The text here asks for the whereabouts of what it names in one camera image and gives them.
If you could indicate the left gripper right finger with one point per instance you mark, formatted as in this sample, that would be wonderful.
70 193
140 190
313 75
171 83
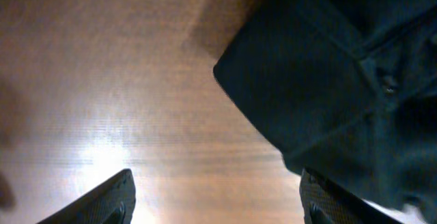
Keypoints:
325 202

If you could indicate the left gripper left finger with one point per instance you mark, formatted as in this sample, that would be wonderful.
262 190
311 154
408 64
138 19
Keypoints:
112 202

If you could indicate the black t-shirt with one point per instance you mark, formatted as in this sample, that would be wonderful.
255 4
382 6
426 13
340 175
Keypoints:
346 88

